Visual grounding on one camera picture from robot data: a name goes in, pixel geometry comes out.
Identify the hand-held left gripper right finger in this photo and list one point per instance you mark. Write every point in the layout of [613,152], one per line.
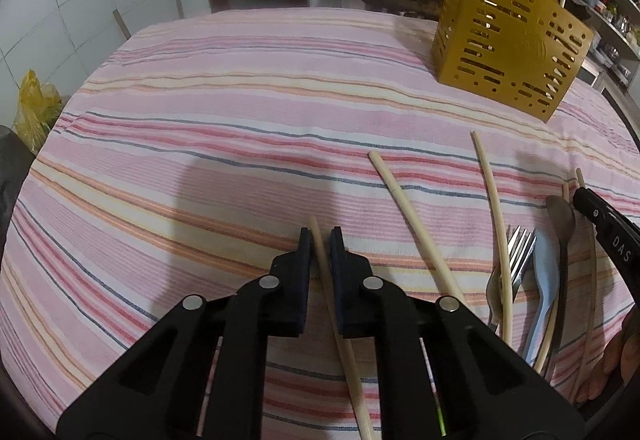
[340,290]

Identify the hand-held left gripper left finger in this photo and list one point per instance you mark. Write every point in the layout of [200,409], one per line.
[300,290]

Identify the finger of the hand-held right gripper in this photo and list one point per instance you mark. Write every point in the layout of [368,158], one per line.
[595,215]

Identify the bamboo chopstick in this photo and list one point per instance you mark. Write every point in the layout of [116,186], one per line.
[590,310]
[492,200]
[322,260]
[405,205]

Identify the grey-blue plastic spoon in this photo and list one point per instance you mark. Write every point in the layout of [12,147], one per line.
[545,270]

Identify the metal fork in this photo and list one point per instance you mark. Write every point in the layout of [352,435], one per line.
[522,252]

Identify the yellow plastic utensil holder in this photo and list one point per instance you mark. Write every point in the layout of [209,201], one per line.
[500,45]

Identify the person's right hand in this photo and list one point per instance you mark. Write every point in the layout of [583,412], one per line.
[612,360]

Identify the kitchen base cabinet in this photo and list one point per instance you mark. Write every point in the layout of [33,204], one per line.
[600,75]

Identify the green plastic hanging tool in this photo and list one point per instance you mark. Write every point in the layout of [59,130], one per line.
[441,415]

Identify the pink striped tablecloth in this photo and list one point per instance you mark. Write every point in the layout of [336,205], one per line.
[225,120]

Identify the metal kitchen shelf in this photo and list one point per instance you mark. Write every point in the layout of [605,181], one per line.
[617,25]

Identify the dark round object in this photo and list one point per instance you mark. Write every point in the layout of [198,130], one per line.
[12,160]

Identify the short wooden stick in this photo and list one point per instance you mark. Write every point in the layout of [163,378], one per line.
[122,25]

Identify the yellow plastic bag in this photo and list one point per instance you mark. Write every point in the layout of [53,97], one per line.
[35,110]

